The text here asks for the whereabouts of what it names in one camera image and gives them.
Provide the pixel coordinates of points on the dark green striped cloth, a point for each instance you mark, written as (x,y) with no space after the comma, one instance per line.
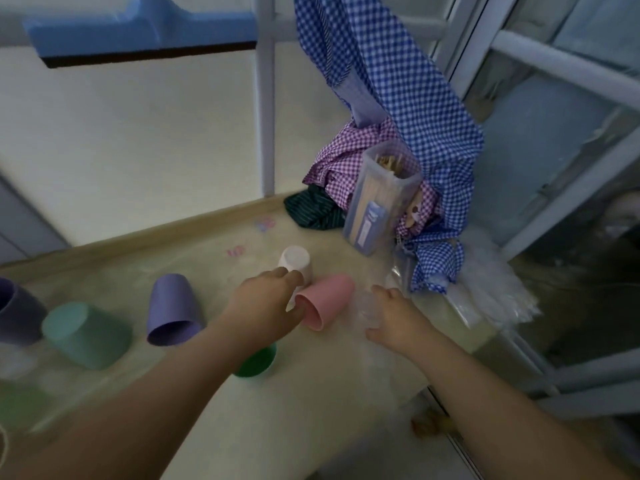
(312,209)

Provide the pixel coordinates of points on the purple gingham cloth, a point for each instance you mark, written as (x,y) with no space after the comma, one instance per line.
(340,164)

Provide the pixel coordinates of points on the person's left fingers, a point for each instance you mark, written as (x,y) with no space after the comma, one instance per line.
(290,279)

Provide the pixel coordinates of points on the white metal rack pole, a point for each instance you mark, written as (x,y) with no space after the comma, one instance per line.
(265,104)

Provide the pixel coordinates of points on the clear container of wooden sticks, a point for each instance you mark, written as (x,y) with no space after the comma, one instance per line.
(380,204)

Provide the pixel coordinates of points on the white window frame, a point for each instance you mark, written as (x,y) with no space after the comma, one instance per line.
(565,144)

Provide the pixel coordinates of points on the person's left hand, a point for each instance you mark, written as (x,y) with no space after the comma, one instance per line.
(260,304)

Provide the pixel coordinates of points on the blue plastic shelf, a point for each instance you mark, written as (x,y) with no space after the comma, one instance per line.
(135,34)

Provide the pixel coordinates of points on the pale green plastic cup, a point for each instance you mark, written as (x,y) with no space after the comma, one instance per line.
(20,404)

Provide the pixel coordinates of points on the teal plastic cup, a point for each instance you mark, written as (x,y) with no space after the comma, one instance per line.
(90,334)

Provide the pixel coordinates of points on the person's right forearm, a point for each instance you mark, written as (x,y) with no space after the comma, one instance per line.
(500,419)

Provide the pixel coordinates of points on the white clear plastic bag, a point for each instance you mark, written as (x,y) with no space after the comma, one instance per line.
(487,284)

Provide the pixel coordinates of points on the person's left forearm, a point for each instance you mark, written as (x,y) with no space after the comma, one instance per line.
(135,404)

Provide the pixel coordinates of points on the white plastic cup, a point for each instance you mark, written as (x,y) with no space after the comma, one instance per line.
(296,259)

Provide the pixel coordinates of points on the clear plastic wrap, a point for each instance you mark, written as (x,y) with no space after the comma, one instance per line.
(367,309)

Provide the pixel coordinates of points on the lavender plastic cup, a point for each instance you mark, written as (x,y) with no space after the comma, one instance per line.
(174,309)

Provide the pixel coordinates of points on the blue gingham cloth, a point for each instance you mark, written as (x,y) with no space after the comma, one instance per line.
(405,89)

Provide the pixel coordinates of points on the person's right hand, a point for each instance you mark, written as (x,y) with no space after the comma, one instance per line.
(400,322)

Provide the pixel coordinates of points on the small beige toy figure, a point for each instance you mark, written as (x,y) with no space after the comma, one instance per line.
(412,215)

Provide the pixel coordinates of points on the dark purple plastic cup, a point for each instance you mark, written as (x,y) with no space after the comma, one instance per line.
(17,314)

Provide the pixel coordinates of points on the person's right fingers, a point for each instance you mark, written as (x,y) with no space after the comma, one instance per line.
(387,295)

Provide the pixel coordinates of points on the pink plastic cup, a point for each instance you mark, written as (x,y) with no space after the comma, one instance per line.
(327,297)

